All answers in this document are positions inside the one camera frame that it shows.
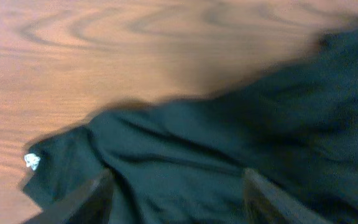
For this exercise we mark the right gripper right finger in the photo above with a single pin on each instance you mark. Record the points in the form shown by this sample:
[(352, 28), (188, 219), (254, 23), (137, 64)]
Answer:
[(265, 202)]

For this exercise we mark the black Sydro t-shirt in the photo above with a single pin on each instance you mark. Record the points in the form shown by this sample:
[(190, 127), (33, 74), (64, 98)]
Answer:
[(183, 161)]

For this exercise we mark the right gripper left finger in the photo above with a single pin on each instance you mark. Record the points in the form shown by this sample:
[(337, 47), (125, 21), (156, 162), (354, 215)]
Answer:
[(90, 203)]

